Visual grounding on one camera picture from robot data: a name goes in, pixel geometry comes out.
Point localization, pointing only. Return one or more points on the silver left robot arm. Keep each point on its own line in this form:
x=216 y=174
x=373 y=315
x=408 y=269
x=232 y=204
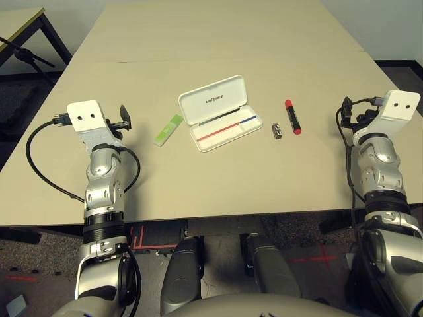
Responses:
x=99 y=191

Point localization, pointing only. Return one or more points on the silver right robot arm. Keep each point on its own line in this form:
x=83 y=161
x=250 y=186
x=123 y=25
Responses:
x=380 y=165

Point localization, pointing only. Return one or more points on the green highlighter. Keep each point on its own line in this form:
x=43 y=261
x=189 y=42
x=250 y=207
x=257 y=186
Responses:
x=168 y=129

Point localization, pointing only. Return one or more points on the black tripod stand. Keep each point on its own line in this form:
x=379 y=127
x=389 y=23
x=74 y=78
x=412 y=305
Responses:
x=23 y=53

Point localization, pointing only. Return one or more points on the red tape corner marking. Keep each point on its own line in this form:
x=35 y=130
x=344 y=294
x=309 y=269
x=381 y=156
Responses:
x=137 y=237

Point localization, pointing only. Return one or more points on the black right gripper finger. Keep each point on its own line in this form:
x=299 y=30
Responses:
x=346 y=106

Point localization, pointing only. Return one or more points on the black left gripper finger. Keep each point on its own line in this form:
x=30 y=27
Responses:
x=125 y=115

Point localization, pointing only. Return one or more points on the white plastic pencil case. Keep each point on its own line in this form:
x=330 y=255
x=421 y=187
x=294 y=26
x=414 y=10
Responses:
x=215 y=99

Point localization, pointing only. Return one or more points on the red and black marker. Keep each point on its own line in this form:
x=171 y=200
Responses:
x=292 y=119

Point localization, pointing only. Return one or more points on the small silver black binder clip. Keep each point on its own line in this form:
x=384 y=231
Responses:
x=277 y=131

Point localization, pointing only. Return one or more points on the beige side table black frame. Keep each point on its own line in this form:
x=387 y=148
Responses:
x=20 y=20

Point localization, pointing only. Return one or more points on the grey paper square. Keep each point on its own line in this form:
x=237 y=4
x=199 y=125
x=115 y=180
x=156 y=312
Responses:
x=15 y=305

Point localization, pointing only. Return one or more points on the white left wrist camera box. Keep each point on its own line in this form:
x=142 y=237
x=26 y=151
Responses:
x=84 y=115

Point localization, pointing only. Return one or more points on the grey robot leg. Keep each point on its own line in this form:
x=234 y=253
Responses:
x=267 y=264
x=181 y=274

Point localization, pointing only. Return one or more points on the red tape cross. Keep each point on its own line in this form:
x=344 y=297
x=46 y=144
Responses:
x=325 y=257

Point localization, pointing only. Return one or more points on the black table foot bar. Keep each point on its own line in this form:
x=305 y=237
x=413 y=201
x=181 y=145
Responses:
x=16 y=234

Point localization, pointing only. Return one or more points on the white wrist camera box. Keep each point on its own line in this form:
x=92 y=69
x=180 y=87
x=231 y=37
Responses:
x=84 y=115
x=398 y=105

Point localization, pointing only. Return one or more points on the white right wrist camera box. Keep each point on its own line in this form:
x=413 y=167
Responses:
x=398 y=105

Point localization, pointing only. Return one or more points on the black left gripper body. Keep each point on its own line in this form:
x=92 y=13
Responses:
x=115 y=127

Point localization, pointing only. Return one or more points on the grey robot torso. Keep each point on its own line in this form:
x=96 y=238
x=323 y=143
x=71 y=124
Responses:
x=248 y=308

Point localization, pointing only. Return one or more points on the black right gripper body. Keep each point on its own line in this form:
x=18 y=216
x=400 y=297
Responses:
x=358 y=120

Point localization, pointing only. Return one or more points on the grey robot left leg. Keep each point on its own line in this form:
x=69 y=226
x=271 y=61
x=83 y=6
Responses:
x=181 y=274

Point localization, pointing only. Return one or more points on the grey robot right leg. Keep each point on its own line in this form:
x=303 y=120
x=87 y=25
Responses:
x=267 y=264

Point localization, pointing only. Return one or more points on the short red tape strip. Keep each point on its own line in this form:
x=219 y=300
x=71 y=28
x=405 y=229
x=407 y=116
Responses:
x=21 y=278

